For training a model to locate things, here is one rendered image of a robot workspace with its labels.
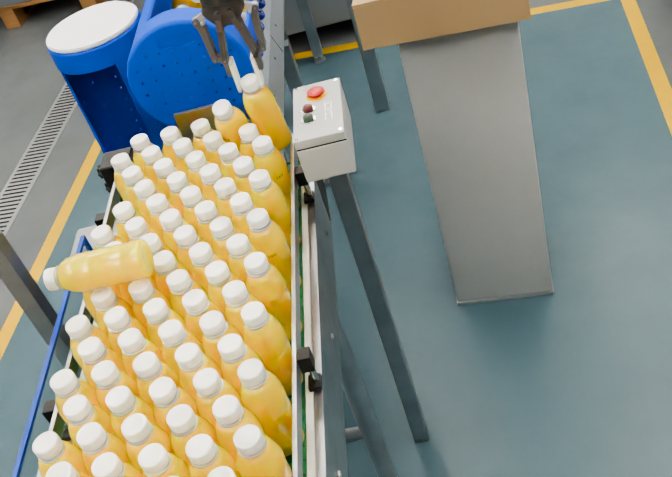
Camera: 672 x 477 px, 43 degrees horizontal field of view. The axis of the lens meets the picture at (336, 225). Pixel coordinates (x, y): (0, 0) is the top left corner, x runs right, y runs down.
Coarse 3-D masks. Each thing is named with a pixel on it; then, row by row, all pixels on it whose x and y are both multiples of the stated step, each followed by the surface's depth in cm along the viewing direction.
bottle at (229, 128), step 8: (232, 112) 172; (240, 112) 174; (216, 120) 173; (224, 120) 171; (232, 120) 172; (240, 120) 173; (216, 128) 175; (224, 128) 173; (232, 128) 173; (224, 136) 175; (232, 136) 174
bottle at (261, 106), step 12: (252, 96) 173; (264, 96) 173; (252, 108) 174; (264, 108) 174; (276, 108) 176; (252, 120) 177; (264, 120) 176; (276, 120) 177; (264, 132) 179; (276, 132) 179; (288, 132) 182; (276, 144) 181; (288, 144) 183
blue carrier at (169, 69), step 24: (168, 0) 239; (144, 24) 190; (168, 24) 184; (144, 48) 187; (168, 48) 187; (192, 48) 187; (216, 48) 188; (240, 48) 188; (144, 72) 191; (168, 72) 191; (192, 72) 191; (216, 72) 192; (240, 72) 192; (144, 96) 195; (168, 96) 195; (192, 96) 195; (216, 96) 195; (240, 96) 196; (168, 120) 199
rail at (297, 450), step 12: (300, 336) 143; (300, 372) 137; (300, 384) 135; (300, 396) 133; (300, 408) 131; (300, 420) 129; (300, 432) 127; (300, 444) 125; (300, 456) 124; (300, 468) 122
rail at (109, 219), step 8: (112, 192) 186; (112, 200) 184; (112, 208) 183; (112, 216) 182; (104, 224) 178; (112, 224) 181; (80, 312) 158; (88, 312) 160; (72, 360) 149; (72, 368) 149; (56, 408) 141; (56, 416) 140; (56, 424) 139; (64, 424) 142; (56, 432) 138
